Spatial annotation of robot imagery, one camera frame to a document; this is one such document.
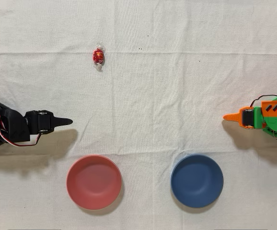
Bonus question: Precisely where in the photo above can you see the white tablecloth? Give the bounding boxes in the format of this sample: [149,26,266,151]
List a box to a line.
[0,0,277,230]

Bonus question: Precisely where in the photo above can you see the blue bowl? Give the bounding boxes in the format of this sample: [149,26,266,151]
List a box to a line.
[170,153,224,208]

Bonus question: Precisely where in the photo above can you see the red bowl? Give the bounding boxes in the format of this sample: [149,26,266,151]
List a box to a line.
[66,154,123,211]

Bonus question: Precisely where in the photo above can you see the black arm servo cable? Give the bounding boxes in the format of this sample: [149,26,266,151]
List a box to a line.
[8,132,43,147]

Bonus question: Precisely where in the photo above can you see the orange arm servo cable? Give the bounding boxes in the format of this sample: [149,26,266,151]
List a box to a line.
[250,95,277,108]

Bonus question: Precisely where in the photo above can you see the red candy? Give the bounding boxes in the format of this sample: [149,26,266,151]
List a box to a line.
[92,42,105,72]

